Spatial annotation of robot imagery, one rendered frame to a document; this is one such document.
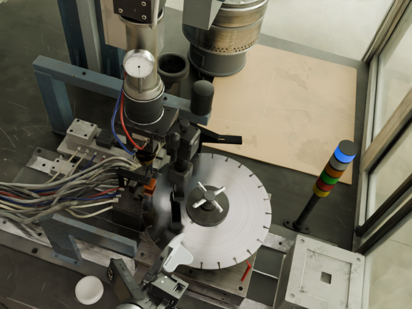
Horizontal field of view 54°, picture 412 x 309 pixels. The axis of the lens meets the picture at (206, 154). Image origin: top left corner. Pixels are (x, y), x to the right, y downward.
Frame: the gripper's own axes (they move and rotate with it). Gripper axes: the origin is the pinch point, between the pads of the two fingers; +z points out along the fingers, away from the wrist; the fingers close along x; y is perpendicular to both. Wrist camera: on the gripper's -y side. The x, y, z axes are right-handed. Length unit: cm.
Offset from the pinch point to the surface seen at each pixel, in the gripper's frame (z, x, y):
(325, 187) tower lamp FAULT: 27.5, 21.4, 24.6
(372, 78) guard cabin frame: 104, 45, 28
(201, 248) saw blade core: 8.2, 0.6, 4.4
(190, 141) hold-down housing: -4.2, 28.7, -4.0
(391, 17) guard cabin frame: 107, 69, 24
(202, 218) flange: 13.1, 5.1, 0.9
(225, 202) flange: 19.1, 9.0, 3.8
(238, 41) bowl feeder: 69, 42, -21
